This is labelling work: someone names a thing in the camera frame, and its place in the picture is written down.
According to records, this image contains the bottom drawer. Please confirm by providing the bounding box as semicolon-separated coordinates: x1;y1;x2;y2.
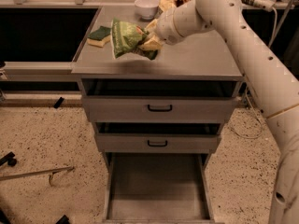
103;153;215;224

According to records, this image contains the middle drawer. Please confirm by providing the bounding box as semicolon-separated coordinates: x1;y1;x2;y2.
95;122;222;153

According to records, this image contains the black floor bracket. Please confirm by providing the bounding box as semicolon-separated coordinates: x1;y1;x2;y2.
53;97;64;109

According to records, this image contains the metal rod on floor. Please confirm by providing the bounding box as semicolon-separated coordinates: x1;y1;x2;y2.
0;166;75;187

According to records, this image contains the brown yellow chip bag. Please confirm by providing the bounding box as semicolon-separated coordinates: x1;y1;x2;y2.
159;0;192;12

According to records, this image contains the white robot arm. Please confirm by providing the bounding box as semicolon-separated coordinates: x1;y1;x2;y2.
153;0;299;224

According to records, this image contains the drawer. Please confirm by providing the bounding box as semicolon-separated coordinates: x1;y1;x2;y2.
95;122;222;153
103;153;215;224
82;78;237;123

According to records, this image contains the green jalapeno chip bag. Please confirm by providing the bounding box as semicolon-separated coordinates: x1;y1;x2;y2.
110;19;158;60

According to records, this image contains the aluminium frame rail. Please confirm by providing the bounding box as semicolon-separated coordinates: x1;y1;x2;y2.
0;62;77;82

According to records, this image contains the black caster wheel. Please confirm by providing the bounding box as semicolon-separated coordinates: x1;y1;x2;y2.
0;152;17;167

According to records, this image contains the green yellow sponge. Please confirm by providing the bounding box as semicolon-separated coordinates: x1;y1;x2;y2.
87;26;111;48

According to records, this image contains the grey drawer cabinet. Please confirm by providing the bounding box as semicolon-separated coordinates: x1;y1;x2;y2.
71;5;245;224

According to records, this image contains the top drawer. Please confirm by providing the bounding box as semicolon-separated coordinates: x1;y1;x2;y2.
82;78;237;123

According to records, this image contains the white bowl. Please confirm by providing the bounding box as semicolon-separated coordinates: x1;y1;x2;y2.
135;0;159;20

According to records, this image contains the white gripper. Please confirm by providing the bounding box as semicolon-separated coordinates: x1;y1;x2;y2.
138;7;184;51

